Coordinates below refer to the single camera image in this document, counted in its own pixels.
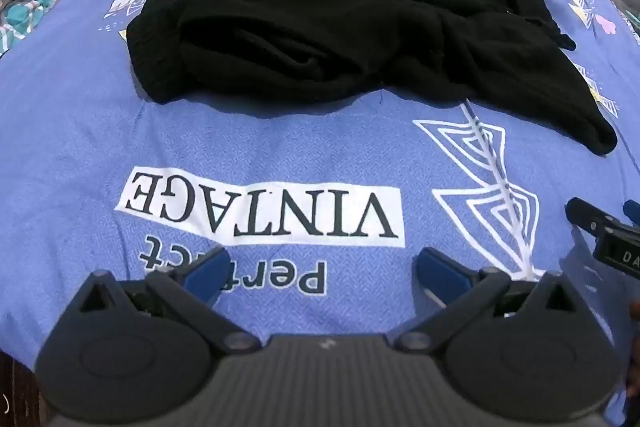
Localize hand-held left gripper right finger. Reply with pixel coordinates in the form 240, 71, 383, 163
389, 248, 597, 354

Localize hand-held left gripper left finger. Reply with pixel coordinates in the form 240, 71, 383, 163
64, 247, 262, 356

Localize black pants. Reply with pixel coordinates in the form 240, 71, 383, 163
125, 0, 619, 156

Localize blue printed bedsheet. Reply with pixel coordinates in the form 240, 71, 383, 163
0, 0, 640, 358

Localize teal patterned quilt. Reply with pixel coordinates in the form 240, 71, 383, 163
0, 0, 61, 55

